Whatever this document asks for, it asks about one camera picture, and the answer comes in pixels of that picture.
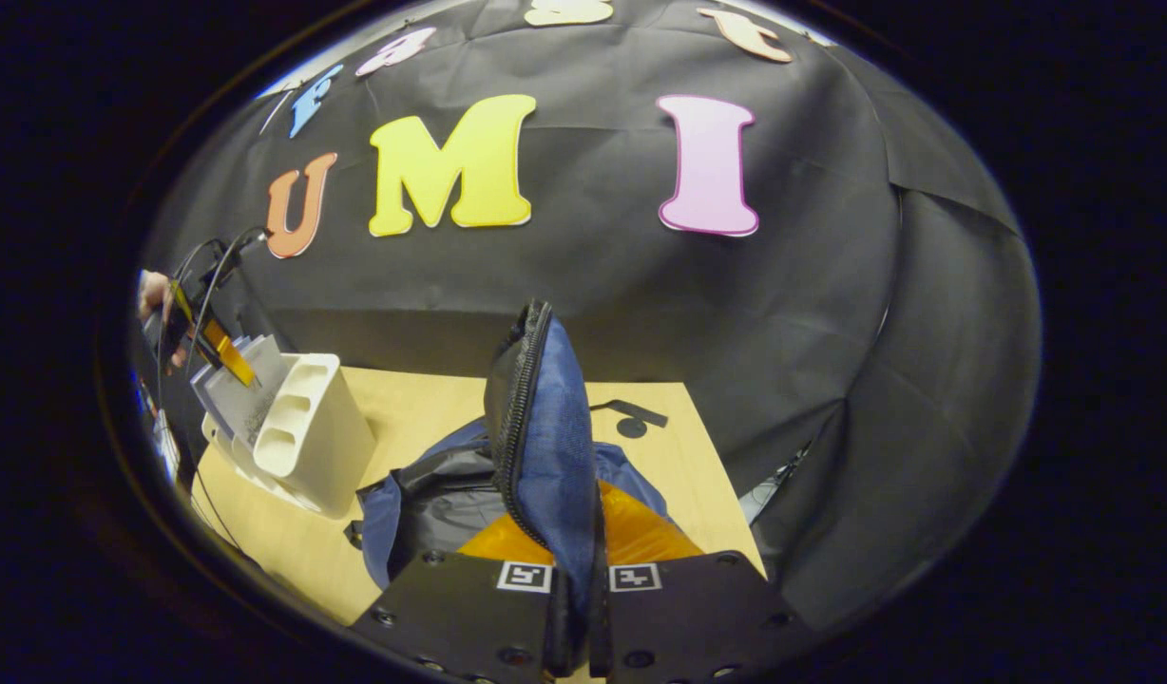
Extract black backdrop cloth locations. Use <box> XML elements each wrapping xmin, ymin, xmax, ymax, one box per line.
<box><xmin>132</xmin><ymin>0</ymin><xmax>1043</xmax><ymax>633</ymax></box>

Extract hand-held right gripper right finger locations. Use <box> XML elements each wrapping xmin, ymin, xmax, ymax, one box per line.
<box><xmin>588</xmin><ymin>480</ymin><xmax>817</xmax><ymax>684</ymax></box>

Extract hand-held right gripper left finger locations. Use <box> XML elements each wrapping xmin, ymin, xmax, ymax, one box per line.
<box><xmin>349</xmin><ymin>513</ymin><xmax>575</xmax><ymax>684</ymax></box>

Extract white plastic bookshelf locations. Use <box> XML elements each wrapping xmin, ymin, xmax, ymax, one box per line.
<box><xmin>199</xmin><ymin>351</ymin><xmax>378</xmax><ymax>519</ymax></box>

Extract blue schoolbag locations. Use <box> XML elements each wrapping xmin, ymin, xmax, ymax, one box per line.
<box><xmin>355</xmin><ymin>299</ymin><xmax>706</xmax><ymax>666</ymax></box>

